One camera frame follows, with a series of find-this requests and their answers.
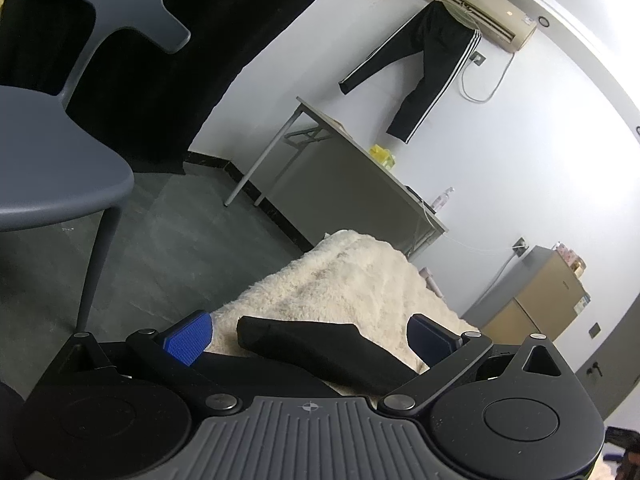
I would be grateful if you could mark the wall socket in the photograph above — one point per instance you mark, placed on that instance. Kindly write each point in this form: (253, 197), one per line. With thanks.
(479, 58)
(519, 246)

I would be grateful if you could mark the black curtain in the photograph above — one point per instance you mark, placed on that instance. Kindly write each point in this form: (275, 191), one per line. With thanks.
(200, 60)

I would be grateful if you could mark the black phone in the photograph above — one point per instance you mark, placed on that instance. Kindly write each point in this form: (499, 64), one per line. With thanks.
(415, 193)

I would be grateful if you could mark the yellow tissue box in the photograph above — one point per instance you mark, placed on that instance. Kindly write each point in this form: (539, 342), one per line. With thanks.
(382, 156)

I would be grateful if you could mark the pink cups pack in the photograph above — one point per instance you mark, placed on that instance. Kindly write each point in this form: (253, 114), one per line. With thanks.
(565, 251)

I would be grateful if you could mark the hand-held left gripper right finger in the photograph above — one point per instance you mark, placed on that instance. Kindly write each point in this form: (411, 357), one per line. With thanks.
(426, 340)

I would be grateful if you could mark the beige air conditioner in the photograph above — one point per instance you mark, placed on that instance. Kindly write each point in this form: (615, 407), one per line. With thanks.
(480, 0)

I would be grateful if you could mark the white fluffy blanket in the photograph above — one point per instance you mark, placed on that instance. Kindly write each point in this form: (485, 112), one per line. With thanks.
(340, 280)

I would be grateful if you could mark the grey door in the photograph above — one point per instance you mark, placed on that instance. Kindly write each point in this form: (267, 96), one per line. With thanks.
(620, 370)

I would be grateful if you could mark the pink hair dryer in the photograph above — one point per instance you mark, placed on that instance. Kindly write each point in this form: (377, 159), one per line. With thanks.
(431, 280)

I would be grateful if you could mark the dark light switch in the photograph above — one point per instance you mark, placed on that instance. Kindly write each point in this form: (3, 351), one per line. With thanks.
(595, 330)

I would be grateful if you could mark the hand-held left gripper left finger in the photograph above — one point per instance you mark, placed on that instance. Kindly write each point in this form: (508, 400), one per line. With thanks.
(187, 336)

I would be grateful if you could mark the papers on desk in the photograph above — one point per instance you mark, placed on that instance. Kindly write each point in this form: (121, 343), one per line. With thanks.
(334, 121)

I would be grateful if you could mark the grey plastic chair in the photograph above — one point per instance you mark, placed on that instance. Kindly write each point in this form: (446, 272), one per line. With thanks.
(50, 160)

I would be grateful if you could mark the gold two-door fridge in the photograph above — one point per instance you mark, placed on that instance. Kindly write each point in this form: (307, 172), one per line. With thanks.
(550, 305)

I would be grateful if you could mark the black pants with white stripes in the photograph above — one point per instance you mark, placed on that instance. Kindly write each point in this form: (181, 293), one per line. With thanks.
(430, 60)

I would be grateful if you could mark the black garment with grey-blue patches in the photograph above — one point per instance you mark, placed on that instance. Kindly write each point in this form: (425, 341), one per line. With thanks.
(310, 345)

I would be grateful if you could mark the grey folding desk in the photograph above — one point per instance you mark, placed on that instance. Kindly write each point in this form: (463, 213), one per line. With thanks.
(325, 170)

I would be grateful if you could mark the clear plastic bottle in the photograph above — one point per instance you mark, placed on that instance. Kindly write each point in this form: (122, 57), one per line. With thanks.
(441, 202)

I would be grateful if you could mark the glass jar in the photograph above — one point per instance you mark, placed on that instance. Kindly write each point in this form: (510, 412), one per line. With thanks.
(578, 266)

